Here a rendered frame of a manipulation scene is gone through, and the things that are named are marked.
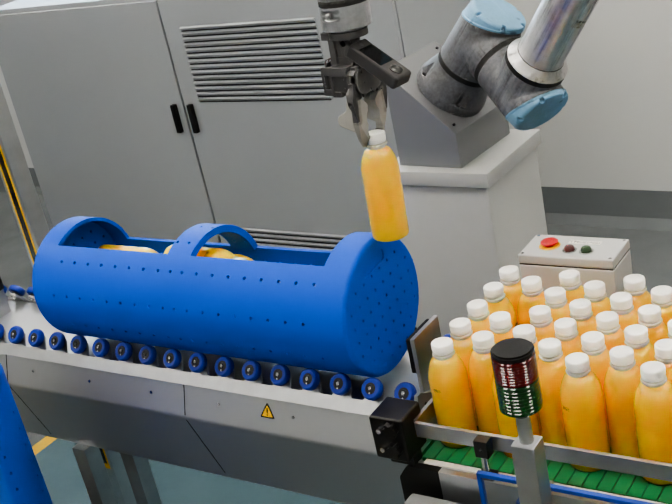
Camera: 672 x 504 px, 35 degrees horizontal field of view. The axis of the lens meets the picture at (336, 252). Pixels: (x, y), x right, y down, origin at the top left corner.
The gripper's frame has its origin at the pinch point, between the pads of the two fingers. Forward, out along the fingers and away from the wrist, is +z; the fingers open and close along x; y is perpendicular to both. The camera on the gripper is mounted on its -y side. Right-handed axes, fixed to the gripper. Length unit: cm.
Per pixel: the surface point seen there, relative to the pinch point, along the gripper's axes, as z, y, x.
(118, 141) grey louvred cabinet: 59, 250, -130
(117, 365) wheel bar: 53, 71, 19
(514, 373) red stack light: 21, -47, 35
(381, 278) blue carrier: 29.3, 3.9, 0.4
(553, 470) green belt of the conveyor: 54, -38, 13
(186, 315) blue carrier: 35, 42, 19
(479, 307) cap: 33.2, -16.9, -1.6
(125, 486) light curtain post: 134, 144, -19
